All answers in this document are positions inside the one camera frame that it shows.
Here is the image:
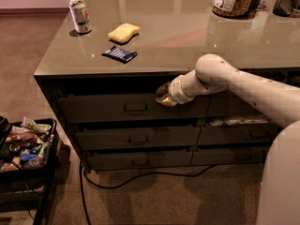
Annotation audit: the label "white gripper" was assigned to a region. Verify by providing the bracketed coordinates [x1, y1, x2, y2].
[156, 75, 193, 107]

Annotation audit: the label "grey drawer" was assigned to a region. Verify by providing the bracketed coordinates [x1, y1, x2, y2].
[206, 91, 256, 116]
[76, 126, 200, 151]
[190, 146, 269, 166]
[198, 123, 280, 145]
[87, 150, 192, 170]
[58, 93, 210, 123]

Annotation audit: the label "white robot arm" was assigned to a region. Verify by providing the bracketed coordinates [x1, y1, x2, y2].
[157, 54, 300, 225]

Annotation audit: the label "grey drawer cabinet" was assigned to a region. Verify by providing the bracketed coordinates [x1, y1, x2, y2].
[35, 0, 300, 170]

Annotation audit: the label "white packets in drawer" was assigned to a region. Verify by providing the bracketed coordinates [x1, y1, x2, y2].
[207, 114, 270, 127]

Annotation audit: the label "blue snack bar wrapper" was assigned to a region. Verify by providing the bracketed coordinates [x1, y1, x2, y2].
[101, 46, 137, 64]

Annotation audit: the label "yellow sponge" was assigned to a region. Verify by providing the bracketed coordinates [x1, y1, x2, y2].
[108, 23, 141, 44]

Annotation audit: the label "large clear nut jar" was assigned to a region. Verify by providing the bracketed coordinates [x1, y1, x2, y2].
[212, 0, 251, 18]

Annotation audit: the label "white green soda can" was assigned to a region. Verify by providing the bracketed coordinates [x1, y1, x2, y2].
[69, 0, 92, 34]

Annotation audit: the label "green snack bag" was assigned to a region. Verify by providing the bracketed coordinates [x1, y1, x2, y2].
[21, 116, 52, 134]

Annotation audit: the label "black snack cart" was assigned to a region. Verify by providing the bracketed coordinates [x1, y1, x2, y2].
[0, 117, 59, 225]

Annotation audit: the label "brown snack bag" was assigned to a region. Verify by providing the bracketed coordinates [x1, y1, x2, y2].
[6, 131, 38, 143]

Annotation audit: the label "dark glass pitcher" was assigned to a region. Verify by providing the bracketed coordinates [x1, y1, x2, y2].
[273, 0, 299, 17]

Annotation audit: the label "blue snack packet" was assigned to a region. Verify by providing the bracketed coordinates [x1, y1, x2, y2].
[20, 154, 38, 163]

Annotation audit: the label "black power cable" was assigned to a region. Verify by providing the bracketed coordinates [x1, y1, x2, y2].
[78, 160, 219, 225]

